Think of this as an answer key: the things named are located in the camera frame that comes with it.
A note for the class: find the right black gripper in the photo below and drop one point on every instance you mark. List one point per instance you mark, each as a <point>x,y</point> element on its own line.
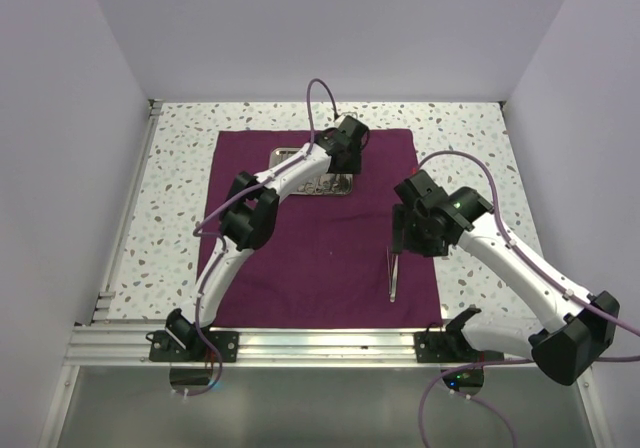
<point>402,235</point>

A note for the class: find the purple surgical drape cloth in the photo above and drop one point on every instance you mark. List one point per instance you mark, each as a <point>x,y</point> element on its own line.
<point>325,265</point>

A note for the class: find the aluminium front rail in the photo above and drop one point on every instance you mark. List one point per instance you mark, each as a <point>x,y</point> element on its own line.
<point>129,345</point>

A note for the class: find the aluminium left side rail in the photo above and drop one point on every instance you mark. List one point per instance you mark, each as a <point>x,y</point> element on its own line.
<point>107,289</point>

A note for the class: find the steel tweezers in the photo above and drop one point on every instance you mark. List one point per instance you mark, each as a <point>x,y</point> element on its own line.
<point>392,278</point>
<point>395,273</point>

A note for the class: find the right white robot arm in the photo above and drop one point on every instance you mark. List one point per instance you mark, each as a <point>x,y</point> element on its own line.
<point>571,327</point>

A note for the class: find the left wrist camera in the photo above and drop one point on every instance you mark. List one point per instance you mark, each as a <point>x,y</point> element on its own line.
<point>357,132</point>

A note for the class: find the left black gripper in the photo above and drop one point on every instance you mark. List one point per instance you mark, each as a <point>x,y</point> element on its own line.
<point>353,168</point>

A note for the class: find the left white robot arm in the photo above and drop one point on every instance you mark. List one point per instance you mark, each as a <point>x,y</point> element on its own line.
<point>247,220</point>

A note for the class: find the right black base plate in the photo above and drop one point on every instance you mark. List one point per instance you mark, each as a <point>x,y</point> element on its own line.
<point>444,347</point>

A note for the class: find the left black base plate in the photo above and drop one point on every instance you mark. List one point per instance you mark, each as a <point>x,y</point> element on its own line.
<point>221,345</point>

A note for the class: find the stainless steel instrument tray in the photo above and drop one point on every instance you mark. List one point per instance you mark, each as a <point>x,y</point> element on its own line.
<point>280,155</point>

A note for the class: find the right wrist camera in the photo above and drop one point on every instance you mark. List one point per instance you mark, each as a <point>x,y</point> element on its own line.
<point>420,193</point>

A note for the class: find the aluminium rail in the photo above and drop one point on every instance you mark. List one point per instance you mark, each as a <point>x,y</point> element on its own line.
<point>129,345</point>
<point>107,289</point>

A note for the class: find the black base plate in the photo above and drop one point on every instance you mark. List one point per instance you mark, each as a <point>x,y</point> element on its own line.
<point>221,345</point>
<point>444,347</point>

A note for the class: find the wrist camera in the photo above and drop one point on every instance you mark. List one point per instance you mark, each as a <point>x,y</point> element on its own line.
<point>420,193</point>
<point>357,132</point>

